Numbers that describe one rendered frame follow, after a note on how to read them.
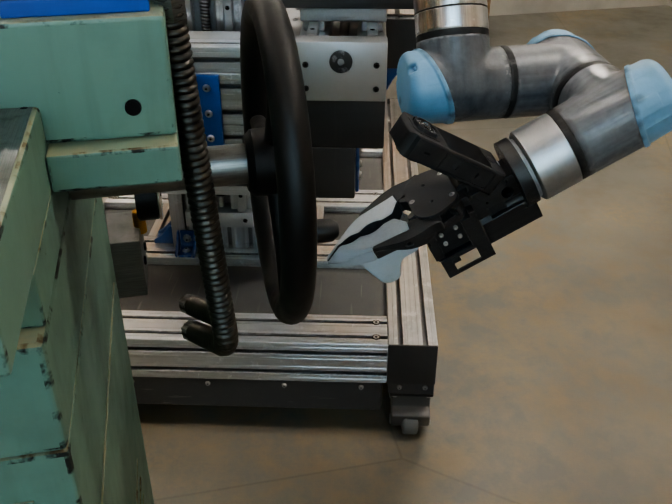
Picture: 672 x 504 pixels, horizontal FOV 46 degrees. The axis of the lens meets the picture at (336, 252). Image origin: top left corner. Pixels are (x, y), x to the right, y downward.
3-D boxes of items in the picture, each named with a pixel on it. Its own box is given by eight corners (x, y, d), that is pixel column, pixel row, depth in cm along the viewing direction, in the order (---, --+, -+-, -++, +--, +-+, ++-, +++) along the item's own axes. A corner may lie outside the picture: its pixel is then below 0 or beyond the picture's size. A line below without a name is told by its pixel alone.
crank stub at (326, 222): (342, 231, 79) (337, 211, 80) (284, 237, 78) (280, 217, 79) (339, 246, 81) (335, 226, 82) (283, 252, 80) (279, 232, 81)
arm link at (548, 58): (490, 27, 85) (529, 66, 77) (587, 22, 87) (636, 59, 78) (481, 95, 90) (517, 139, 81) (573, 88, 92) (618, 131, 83)
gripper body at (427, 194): (444, 283, 79) (553, 225, 78) (409, 224, 74) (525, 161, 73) (423, 240, 85) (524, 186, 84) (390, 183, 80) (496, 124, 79)
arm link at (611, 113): (652, 101, 82) (698, 139, 75) (555, 154, 83) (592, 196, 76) (634, 38, 77) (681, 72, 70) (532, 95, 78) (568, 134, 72)
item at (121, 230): (150, 295, 100) (142, 240, 96) (48, 306, 98) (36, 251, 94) (149, 260, 107) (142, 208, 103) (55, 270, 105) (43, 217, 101)
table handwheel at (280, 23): (350, 182, 51) (282, -87, 66) (23, 212, 47) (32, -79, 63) (319, 376, 75) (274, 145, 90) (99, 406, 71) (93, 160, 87)
